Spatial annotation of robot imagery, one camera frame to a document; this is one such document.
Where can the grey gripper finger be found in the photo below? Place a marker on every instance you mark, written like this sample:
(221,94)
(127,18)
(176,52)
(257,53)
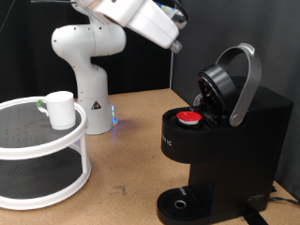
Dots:
(176,47)

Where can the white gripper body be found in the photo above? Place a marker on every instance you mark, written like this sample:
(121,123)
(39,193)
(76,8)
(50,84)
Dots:
(153,25)

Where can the black brew head lid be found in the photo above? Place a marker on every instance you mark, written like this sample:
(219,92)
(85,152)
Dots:
(222,84)

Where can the red-lidded white coffee pod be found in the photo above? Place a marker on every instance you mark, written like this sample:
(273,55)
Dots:
(188,116)

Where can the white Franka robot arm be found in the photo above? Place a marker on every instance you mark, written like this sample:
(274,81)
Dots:
(90,81)

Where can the black Keurig coffee machine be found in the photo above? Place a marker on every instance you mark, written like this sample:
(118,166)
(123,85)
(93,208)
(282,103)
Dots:
(243,156)

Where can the black backdrop curtain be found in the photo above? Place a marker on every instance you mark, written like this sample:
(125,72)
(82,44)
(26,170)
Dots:
(150,68)

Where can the grey partition panel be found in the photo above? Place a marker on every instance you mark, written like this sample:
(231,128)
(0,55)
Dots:
(218,25)

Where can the white mug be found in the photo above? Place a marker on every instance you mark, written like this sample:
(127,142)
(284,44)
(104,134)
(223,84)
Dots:
(62,109)

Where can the green tape piece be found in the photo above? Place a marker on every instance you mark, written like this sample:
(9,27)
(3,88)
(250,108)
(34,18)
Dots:
(40,103)

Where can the grey tape strip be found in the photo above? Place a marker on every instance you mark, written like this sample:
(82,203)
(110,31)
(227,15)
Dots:
(182,191)

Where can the black slotted drip tray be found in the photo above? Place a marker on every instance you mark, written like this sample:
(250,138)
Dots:
(168,203)

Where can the white two-tier turntable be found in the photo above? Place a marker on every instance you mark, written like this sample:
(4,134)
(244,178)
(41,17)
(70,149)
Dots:
(40,150)

